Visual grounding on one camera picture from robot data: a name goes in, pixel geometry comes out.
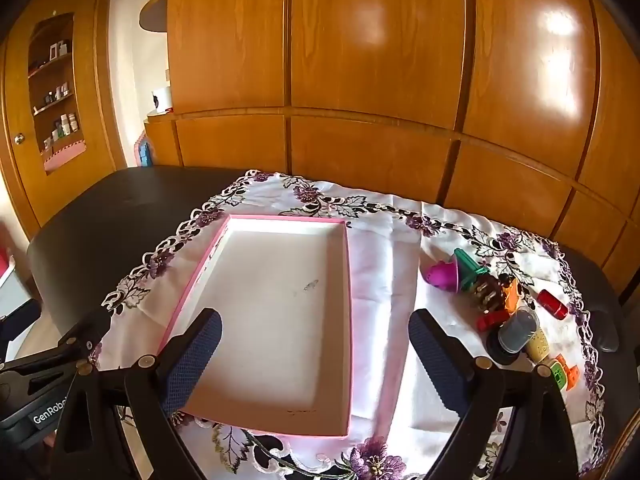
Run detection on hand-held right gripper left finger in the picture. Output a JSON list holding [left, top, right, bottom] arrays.
[[50, 306, 223, 480]]

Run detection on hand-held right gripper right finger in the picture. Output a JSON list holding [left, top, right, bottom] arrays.
[[407, 308, 581, 480]]

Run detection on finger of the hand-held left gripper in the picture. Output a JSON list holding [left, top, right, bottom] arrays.
[[0, 307, 112, 375], [0, 299, 42, 357]]

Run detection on red puzzle-shaped piece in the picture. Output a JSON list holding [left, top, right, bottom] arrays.
[[476, 310, 511, 332]]

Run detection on brown knobbed massager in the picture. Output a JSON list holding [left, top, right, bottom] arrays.
[[472, 277, 506, 311]]

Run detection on purple plastic spool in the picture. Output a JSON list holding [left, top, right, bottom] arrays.
[[424, 255, 461, 295]]

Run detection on grey translucent cup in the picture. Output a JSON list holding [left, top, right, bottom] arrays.
[[486, 306, 540, 366]]

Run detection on green plastic spool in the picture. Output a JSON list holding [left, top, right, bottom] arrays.
[[452, 248, 491, 291]]

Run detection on orange plastic clip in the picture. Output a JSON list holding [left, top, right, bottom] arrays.
[[502, 277, 521, 313]]

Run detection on pink-rimmed white tray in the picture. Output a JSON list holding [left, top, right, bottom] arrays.
[[157, 214, 353, 439]]

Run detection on cream perforated case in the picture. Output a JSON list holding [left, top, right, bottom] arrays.
[[527, 327, 551, 363]]

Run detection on red glossy cylinder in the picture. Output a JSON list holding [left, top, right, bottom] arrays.
[[537, 289, 568, 320]]

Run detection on orange cube blocks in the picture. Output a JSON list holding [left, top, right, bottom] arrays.
[[554, 354, 582, 391]]

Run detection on white embroidered floral tablecloth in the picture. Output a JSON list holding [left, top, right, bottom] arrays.
[[87, 170, 608, 480]]

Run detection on pink scalloped foam mat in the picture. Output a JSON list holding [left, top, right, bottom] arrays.
[[44, 141, 87, 171]]

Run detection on pink blue framed panel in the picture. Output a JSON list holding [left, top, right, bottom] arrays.
[[135, 135, 154, 168]]

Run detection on group of small bottles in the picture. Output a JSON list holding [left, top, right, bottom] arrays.
[[29, 39, 81, 150]]

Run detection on wooden glass-door cabinet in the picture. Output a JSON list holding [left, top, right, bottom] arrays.
[[0, 0, 127, 241]]

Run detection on wooden panelled wardrobe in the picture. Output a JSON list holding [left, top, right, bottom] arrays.
[[144, 0, 640, 301]]

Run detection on wooden rounded corner shelf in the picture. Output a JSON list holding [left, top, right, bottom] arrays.
[[139, 0, 169, 34]]

